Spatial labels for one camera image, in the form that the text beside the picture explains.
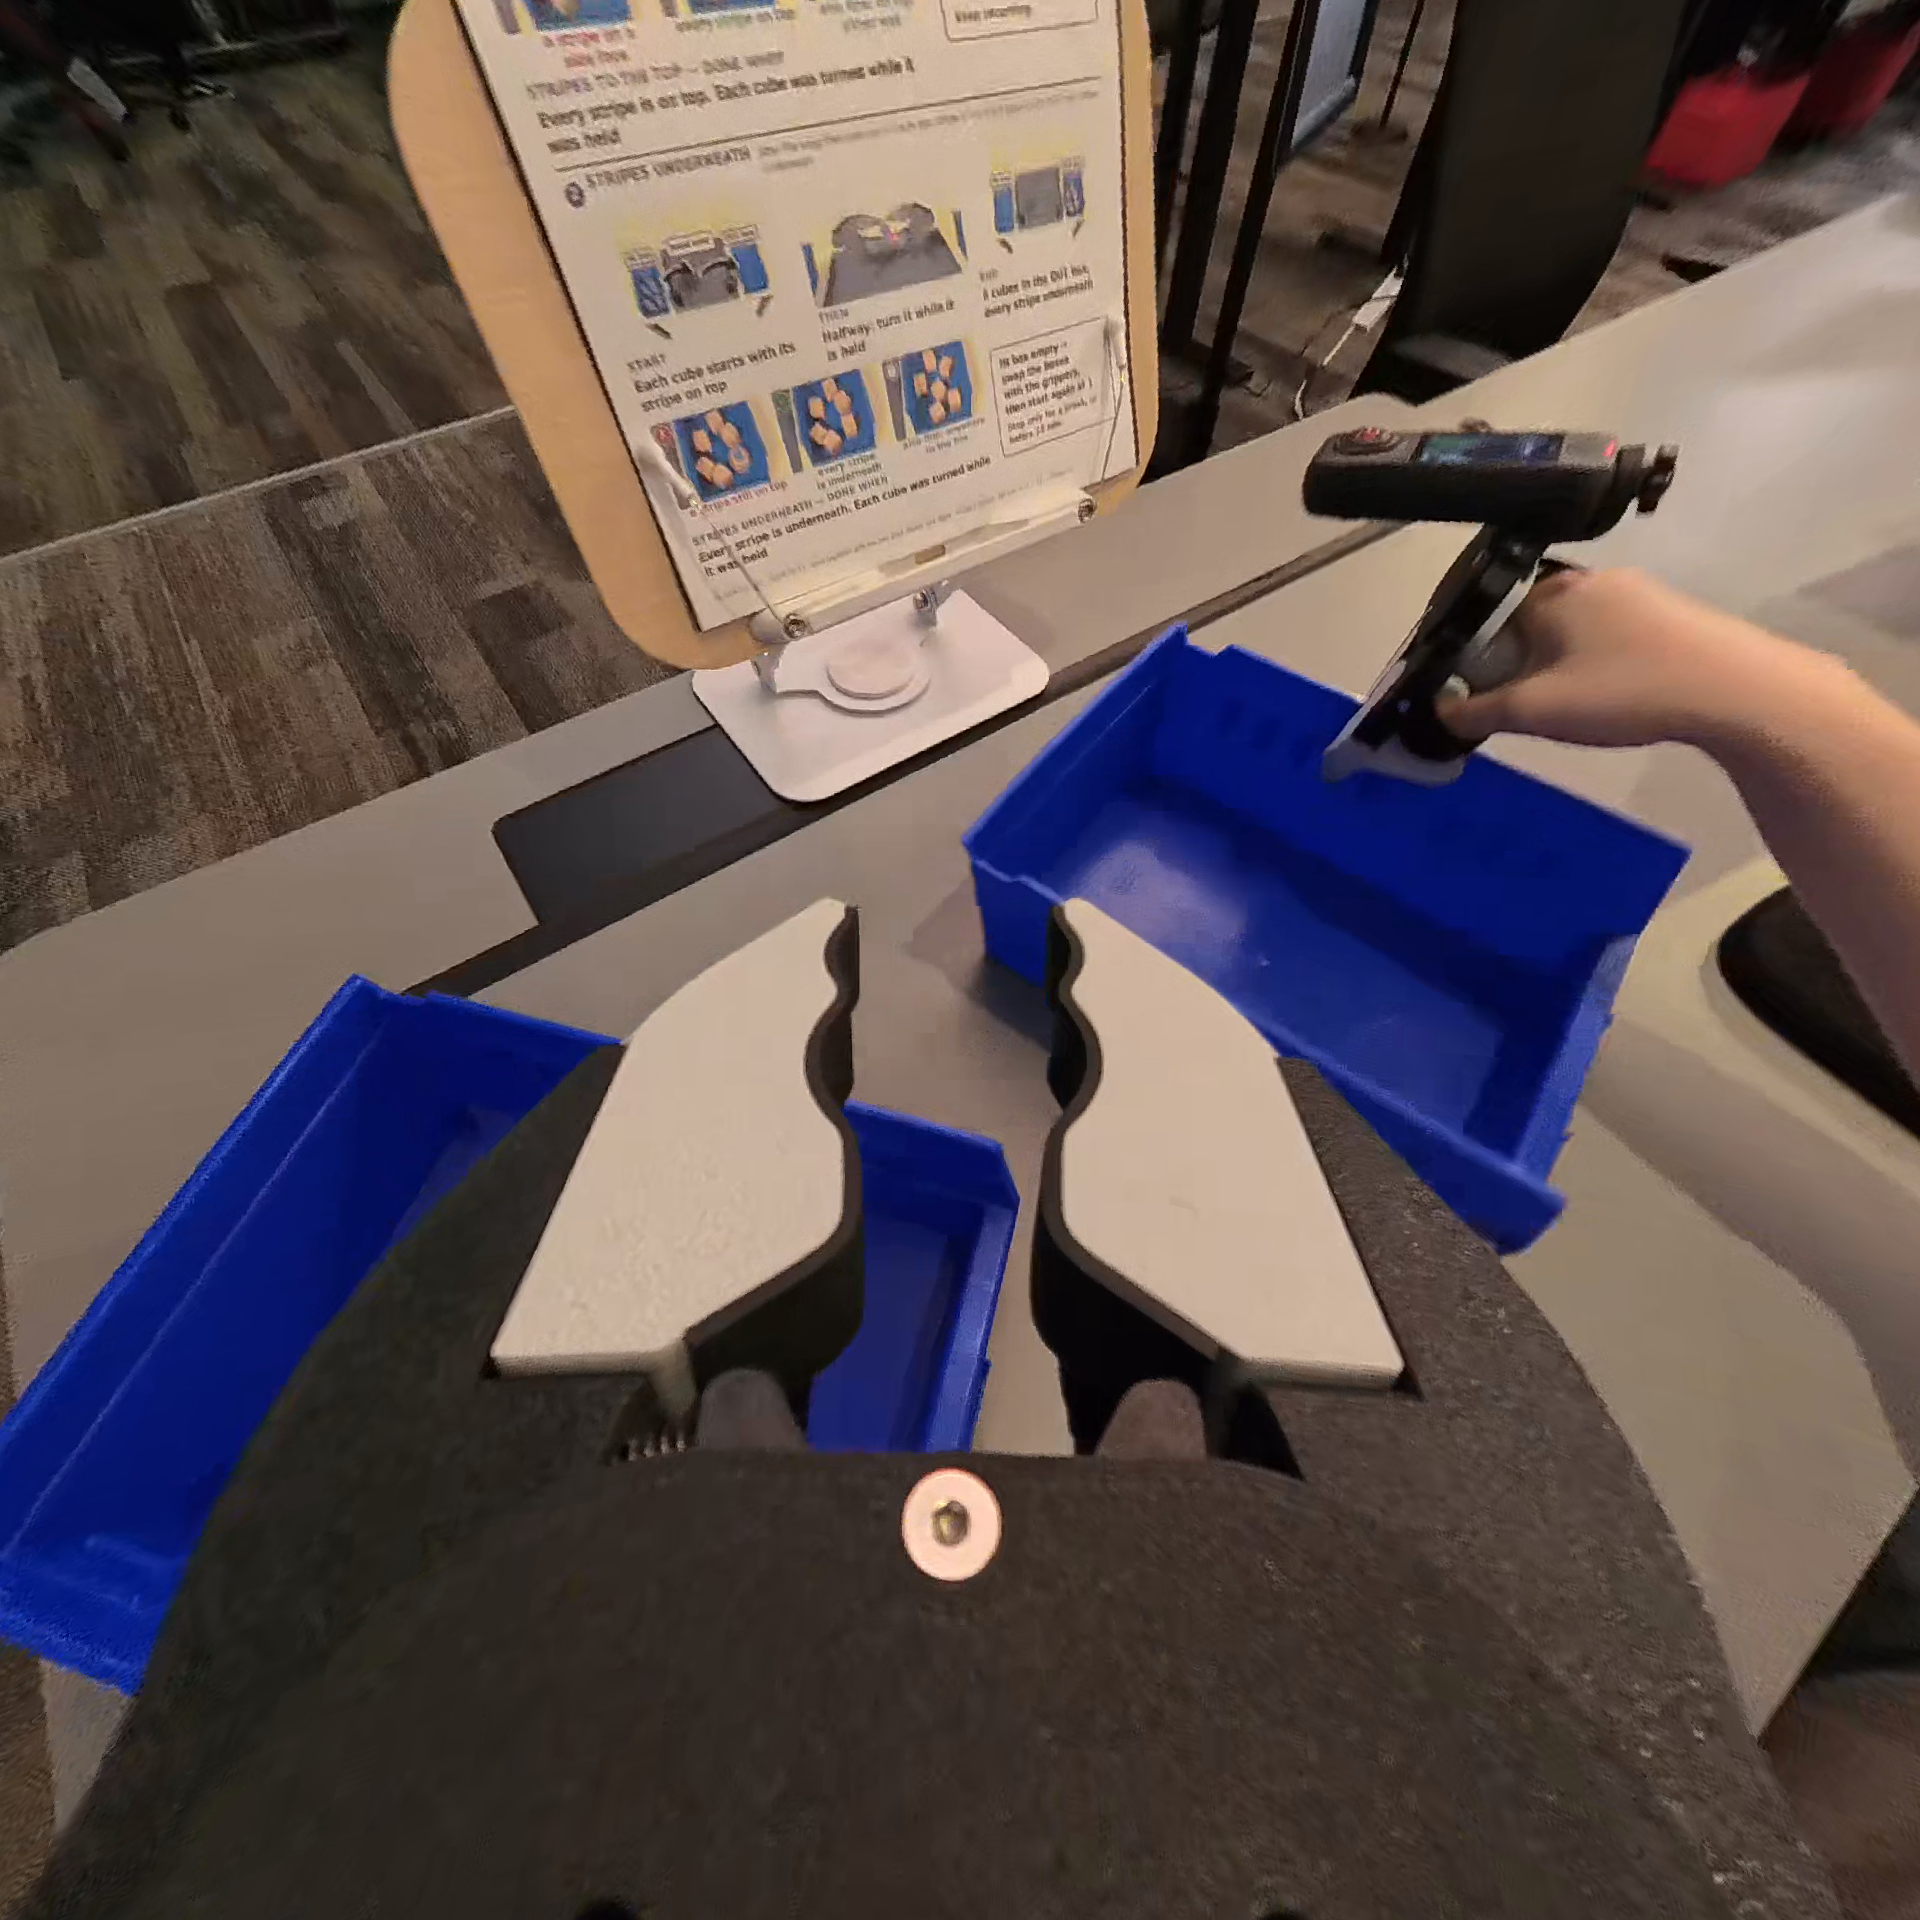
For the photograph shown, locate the person's dark trousers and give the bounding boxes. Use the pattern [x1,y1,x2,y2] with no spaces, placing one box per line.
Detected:
[1753,1620,1920,1920]

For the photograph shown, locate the red storage bin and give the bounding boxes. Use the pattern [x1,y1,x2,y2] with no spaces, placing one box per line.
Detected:
[1786,15,1920,142]
[1642,59,1817,188]

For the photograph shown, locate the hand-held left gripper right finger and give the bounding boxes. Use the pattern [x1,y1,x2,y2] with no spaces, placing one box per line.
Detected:
[1035,895,1408,1445]

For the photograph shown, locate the black chair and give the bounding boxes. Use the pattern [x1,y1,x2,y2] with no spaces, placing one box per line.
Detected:
[1378,0,1698,396]

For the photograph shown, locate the person's right hand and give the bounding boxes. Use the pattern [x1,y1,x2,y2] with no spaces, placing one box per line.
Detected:
[1442,568,1776,747]

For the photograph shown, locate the white stand base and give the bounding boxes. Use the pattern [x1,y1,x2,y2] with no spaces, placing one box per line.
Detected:
[690,586,1053,804]

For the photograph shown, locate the grey leaning panel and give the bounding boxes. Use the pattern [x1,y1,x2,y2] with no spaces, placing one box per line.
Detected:
[1292,0,1376,152]

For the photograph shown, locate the person's right forearm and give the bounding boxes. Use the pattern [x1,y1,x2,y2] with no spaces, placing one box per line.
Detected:
[1724,628,1920,1035]

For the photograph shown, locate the blue plastic bin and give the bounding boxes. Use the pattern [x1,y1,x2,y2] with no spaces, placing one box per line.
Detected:
[0,975,1024,1697]
[965,625,1692,1258]

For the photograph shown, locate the black wrist rest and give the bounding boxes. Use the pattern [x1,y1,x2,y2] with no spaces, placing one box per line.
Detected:
[1711,884,1920,1110]

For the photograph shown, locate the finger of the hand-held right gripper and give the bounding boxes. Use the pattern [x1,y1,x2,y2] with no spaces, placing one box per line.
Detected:
[1323,681,1471,788]

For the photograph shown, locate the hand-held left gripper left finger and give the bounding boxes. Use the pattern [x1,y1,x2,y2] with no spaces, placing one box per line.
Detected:
[491,895,868,1428]

